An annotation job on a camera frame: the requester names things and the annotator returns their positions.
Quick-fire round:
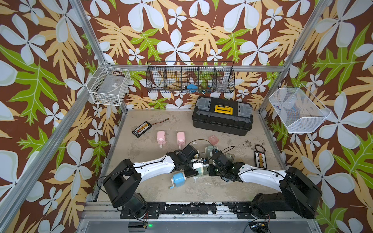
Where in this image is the black battery holder right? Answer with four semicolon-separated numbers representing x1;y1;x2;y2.
254;144;268;169

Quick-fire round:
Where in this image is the white wire basket left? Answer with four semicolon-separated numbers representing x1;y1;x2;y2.
87;62;131;106

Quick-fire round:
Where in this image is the clear pink tray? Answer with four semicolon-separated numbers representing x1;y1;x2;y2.
208;135;219;146

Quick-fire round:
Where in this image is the black battery holder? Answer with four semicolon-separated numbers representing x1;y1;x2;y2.
132;121;152;138
254;144;268;169

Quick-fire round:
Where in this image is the black plastic toolbox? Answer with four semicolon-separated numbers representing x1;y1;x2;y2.
192;97;254;136

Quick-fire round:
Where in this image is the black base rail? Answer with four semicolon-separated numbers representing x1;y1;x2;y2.
120;201;273;219

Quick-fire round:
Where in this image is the clear grey tray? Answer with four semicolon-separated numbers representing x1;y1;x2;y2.
225;153;235;163

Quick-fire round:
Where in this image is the white wire basket right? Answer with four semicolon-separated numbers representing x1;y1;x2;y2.
269;84;331;134

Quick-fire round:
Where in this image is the black battery holder left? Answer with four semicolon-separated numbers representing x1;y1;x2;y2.
132;121;152;138

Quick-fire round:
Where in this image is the green sharpener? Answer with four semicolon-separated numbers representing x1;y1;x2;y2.
196;167;209;176
204;145;218;157

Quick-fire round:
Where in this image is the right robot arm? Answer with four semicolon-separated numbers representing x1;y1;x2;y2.
207;150;322;219

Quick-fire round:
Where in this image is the blue pencil sharpener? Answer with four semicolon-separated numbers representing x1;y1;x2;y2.
170;172;186;189

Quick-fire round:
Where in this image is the black wire basket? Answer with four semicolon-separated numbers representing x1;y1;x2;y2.
145;61;236;94

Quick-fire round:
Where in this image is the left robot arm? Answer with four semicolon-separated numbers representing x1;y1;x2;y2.
102;145;208;218

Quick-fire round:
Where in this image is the white wire basket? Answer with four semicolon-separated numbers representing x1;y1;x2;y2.
87;62;131;106
269;84;331;134

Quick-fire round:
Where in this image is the pink sharpener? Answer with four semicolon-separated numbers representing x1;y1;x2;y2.
177;132;186;149
157;131;166;148

